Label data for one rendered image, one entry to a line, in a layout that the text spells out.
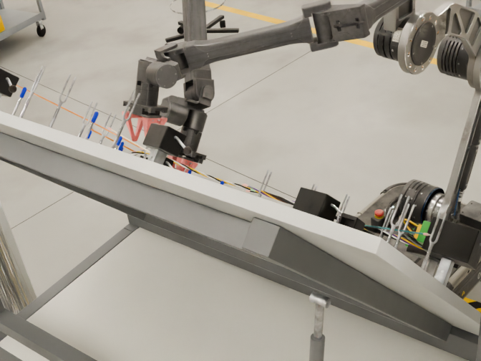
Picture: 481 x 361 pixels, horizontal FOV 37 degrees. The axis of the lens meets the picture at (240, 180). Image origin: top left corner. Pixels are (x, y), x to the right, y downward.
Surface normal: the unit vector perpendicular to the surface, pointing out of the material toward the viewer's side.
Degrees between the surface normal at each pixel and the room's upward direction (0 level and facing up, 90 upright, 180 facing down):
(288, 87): 0
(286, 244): 90
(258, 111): 0
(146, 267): 0
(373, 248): 40
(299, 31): 83
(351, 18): 85
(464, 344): 90
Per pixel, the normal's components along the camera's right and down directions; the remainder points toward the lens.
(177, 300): -0.11, -0.82
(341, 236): -0.47, -0.29
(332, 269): 0.80, 0.26
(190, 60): -0.07, 0.47
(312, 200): -0.64, -0.35
